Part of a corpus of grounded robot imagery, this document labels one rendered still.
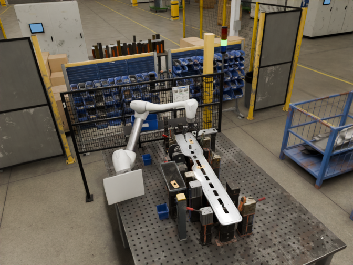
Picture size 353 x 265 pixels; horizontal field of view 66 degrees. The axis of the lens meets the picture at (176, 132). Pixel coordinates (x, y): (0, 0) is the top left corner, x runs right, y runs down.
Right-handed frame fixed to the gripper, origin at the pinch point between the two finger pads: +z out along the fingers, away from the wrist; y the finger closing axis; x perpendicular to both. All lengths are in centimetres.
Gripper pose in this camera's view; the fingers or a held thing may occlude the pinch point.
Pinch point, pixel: (190, 137)
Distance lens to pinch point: 301.6
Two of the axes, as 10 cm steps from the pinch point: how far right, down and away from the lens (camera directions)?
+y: -9.6, 1.6, -2.1
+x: 2.6, 4.8, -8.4
